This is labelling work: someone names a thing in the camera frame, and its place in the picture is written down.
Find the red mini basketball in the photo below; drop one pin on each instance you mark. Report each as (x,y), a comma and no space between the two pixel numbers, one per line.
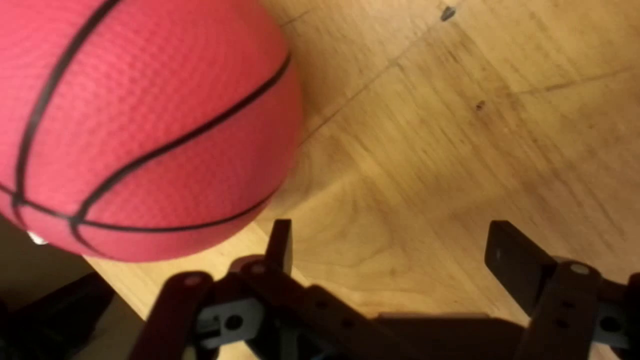
(147,113)

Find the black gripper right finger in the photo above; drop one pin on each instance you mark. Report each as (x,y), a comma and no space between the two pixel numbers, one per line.
(521,260)

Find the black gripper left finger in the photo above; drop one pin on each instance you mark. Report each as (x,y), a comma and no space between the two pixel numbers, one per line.
(280,246)

